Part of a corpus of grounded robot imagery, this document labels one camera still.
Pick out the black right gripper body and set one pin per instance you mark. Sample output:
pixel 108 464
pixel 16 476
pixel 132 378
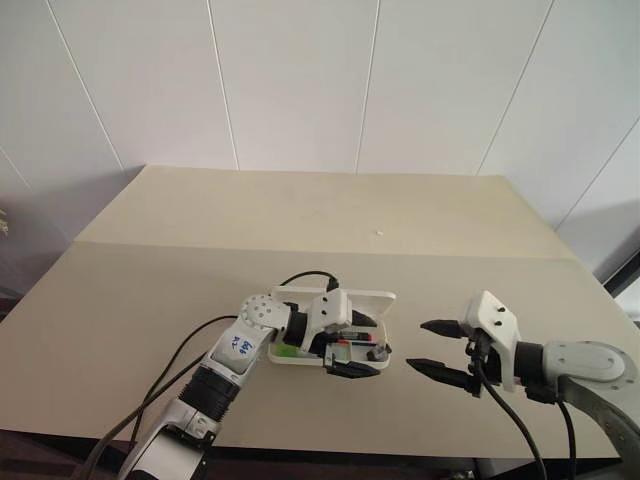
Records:
pixel 492 365

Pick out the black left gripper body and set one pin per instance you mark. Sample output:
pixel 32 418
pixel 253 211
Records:
pixel 320 344

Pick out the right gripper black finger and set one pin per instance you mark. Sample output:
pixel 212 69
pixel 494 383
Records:
pixel 442 328
pixel 440 372

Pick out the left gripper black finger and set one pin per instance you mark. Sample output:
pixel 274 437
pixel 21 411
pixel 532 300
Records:
pixel 352 371
pixel 362 318

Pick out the black eraser with wrapper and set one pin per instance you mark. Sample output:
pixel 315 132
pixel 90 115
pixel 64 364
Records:
pixel 376 355

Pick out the green highlighter pen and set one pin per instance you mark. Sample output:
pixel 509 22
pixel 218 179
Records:
pixel 287 351

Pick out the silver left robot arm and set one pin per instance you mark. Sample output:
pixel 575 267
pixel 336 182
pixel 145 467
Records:
pixel 255 312

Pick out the white plastic box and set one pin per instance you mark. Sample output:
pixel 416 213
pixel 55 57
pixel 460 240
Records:
pixel 370 302

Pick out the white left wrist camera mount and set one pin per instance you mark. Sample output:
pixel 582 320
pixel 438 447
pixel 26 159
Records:
pixel 332 307

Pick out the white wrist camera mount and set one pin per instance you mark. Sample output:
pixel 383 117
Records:
pixel 332 307
pixel 492 312

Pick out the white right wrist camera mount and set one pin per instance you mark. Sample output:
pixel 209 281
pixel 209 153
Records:
pixel 492 312

